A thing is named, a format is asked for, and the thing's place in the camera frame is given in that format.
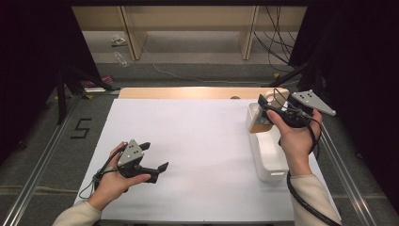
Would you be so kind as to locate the beige wooden shelf unit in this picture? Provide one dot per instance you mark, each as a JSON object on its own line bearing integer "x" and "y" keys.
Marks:
{"x": 188, "y": 19}

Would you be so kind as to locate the aluminium floor rail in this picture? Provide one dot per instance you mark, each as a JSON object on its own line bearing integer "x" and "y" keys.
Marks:
{"x": 40, "y": 163}
{"x": 342, "y": 169}

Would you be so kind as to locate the black metal stand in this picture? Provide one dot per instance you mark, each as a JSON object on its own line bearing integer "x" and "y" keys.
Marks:
{"x": 288, "y": 75}
{"x": 61, "y": 97}

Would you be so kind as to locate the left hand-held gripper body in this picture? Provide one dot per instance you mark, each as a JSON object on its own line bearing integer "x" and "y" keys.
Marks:
{"x": 131, "y": 155}

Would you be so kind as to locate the clear plastic bottle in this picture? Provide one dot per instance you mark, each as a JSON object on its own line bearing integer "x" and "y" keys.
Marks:
{"x": 121, "y": 59}

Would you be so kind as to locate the white table mat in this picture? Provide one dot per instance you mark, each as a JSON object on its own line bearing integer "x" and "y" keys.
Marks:
{"x": 188, "y": 188}

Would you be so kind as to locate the pink object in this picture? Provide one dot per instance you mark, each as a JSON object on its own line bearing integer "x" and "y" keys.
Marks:
{"x": 105, "y": 80}

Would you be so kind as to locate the yellow tape piece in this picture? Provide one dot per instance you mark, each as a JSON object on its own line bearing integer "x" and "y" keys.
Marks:
{"x": 276, "y": 75}
{"x": 88, "y": 96}

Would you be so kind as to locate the light wooden table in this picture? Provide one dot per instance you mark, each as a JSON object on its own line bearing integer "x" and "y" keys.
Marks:
{"x": 188, "y": 93}

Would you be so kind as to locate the white plastic bin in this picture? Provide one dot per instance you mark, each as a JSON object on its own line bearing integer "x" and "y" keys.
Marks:
{"x": 269, "y": 157}

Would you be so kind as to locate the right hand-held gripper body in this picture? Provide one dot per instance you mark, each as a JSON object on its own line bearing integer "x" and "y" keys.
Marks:
{"x": 309, "y": 100}

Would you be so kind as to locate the person's right hand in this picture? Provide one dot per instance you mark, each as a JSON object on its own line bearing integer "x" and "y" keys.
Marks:
{"x": 296, "y": 144}

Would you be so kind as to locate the black curtain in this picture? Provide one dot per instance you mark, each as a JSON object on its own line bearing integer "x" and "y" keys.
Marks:
{"x": 31, "y": 62}
{"x": 360, "y": 78}

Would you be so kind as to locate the person's left hand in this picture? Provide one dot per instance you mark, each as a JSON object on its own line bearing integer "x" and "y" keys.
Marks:
{"x": 111, "y": 186}

